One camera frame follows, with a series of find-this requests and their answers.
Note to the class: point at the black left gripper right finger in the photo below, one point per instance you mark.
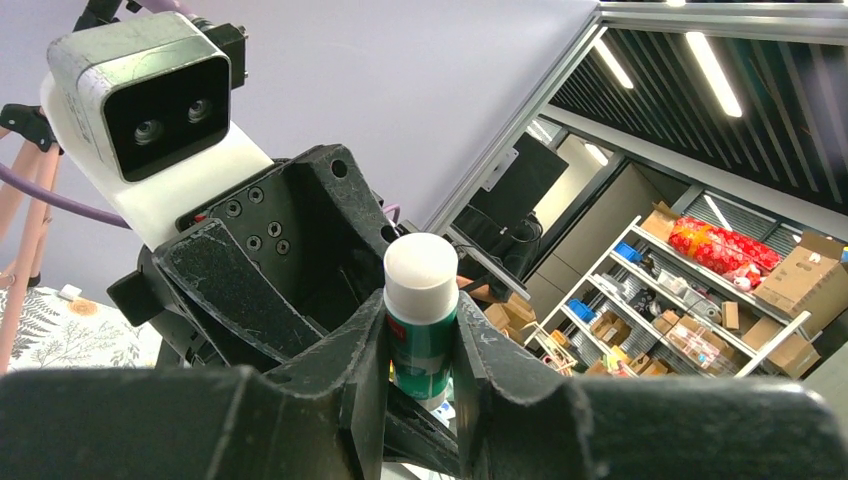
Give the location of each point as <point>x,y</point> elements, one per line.
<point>519,419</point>

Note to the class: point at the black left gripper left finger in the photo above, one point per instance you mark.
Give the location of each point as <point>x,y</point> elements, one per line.
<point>319,416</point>

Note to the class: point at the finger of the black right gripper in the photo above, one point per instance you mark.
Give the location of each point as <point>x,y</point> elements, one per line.
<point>413,435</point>

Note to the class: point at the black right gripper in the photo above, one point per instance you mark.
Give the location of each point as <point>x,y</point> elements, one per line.
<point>268,268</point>

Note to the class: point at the green white glue stick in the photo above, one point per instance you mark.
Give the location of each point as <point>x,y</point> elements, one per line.
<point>421,300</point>

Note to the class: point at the white glue stick cap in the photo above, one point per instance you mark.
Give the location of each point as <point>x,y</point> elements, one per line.
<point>69,292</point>

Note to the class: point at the person at desk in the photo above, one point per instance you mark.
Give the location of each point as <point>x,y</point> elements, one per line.
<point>513,250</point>

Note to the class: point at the metal storage shelving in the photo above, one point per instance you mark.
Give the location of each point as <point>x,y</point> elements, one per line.
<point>666,294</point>

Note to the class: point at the floral patterned table mat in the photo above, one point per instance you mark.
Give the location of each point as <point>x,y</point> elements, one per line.
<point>55,333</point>

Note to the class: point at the pink music stand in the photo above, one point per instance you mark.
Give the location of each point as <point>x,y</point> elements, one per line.
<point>36,165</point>

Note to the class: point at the black computer monitor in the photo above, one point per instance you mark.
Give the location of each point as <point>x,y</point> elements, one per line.
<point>522,178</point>

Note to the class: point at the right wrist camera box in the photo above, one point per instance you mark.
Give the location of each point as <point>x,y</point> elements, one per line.
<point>143,107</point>

